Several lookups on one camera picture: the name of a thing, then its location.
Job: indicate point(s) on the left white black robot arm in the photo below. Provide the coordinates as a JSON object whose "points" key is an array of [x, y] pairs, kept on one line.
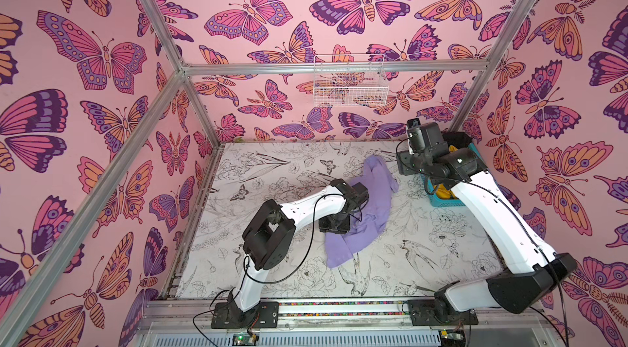
{"points": [[269, 235]]}

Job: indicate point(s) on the white wire wall basket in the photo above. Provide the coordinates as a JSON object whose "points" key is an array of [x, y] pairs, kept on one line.
{"points": [[345, 83]]}

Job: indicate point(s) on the mustard yellow t-shirt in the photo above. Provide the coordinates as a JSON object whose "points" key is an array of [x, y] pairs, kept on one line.
{"points": [[444, 194]]}

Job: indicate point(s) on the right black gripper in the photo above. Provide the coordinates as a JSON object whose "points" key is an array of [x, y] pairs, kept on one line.
{"points": [[406, 164]]}

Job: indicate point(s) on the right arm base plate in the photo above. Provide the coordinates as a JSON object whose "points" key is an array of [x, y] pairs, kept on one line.
{"points": [[433, 313]]}

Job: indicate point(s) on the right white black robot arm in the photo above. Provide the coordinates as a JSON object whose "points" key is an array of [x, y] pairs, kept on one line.
{"points": [[533, 267]]}

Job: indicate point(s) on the black t-shirt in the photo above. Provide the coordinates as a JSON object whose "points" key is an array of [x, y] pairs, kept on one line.
{"points": [[457, 139]]}

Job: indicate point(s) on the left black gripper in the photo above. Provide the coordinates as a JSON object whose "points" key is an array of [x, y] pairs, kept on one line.
{"points": [[325, 227]]}

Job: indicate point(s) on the teal plastic laundry basket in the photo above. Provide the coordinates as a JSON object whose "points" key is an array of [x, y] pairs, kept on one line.
{"points": [[445, 168]]}

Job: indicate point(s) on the lavender purple t-shirt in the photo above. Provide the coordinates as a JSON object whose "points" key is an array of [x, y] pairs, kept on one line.
{"points": [[372, 218]]}

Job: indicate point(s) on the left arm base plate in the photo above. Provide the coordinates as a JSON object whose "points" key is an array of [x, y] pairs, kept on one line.
{"points": [[229, 316]]}

